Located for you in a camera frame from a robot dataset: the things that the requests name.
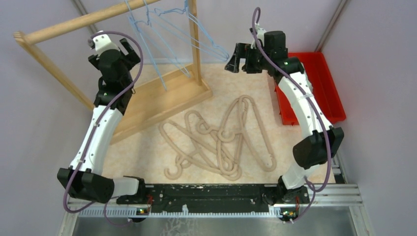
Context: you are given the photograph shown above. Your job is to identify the blue wire hanger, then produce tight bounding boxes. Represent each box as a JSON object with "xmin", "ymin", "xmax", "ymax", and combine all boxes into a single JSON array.
[
  {"xmin": 128, "ymin": 0, "xmax": 191, "ymax": 78},
  {"xmin": 149, "ymin": 0, "xmax": 230, "ymax": 61},
  {"xmin": 152, "ymin": 0, "xmax": 230, "ymax": 61},
  {"xmin": 124, "ymin": 0, "xmax": 167, "ymax": 91}
]

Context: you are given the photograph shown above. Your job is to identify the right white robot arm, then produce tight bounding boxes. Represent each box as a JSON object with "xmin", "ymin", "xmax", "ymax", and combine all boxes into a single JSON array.
[{"xmin": 225, "ymin": 24, "xmax": 344, "ymax": 203}]

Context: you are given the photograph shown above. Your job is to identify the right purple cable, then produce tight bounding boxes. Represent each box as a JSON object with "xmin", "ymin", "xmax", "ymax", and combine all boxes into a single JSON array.
[{"xmin": 251, "ymin": 7, "xmax": 332, "ymax": 224}]

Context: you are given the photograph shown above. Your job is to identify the purple cable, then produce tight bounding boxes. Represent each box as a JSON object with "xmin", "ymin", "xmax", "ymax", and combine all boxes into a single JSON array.
[
  {"xmin": 62, "ymin": 30, "xmax": 144, "ymax": 227},
  {"xmin": 251, "ymin": 7, "xmax": 332, "ymax": 224}
]

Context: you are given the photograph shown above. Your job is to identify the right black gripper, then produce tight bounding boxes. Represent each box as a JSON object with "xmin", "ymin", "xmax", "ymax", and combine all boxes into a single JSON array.
[{"xmin": 224, "ymin": 43, "xmax": 270, "ymax": 74}]

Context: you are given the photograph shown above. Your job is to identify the red plastic bin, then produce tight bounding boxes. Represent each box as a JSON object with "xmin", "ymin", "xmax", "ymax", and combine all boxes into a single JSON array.
[{"xmin": 275, "ymin": 52, "xmax": 346, "ymax": 125}]

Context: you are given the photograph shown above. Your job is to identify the wooden clothes rack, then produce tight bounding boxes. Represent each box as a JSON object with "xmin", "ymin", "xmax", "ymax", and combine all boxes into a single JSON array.
[{"xmin": 13, "ymin": 0, "xmax": 213, "ymax": 143}]

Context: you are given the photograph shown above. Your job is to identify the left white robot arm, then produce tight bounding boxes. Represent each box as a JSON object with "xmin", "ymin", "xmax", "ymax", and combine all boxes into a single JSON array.
[{"xmin": 57, "ymin": 30, "xmax": 148, "ymax": 204}]

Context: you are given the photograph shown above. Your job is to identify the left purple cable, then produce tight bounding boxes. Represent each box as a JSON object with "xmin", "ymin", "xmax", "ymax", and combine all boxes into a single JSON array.
[{"xmin": 62, "ymin": 30, "xmax": 144, "ymax": 227}]

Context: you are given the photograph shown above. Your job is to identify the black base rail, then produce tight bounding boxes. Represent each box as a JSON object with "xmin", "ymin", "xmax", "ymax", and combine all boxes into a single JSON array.
[{"xmin": 116, "ymin": 184, "xmax": 310, "ymax": 214}]

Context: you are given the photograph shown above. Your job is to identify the beige plastic hanger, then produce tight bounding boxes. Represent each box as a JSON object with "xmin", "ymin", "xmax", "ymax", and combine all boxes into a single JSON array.
[
  {"xmin": 184, "ymin": 110, "xmax": 220, "ymax": 135},
  {"xmin": 158, "ymin": 120, "xmax": 226, "ymax": 180},
  {"xmin": 216, "ymin": 98, "xmax": 244, "ymax": 181},
  {"xmin": 225, "ymin": 95, "xmax": 277, "ymax": 173}
]

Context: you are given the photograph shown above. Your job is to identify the white cable duct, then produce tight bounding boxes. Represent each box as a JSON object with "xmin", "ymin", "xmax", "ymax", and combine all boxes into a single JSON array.
[{"xmin": 79, "ymin": 206, "xmax": 297, "ymax": 219}]

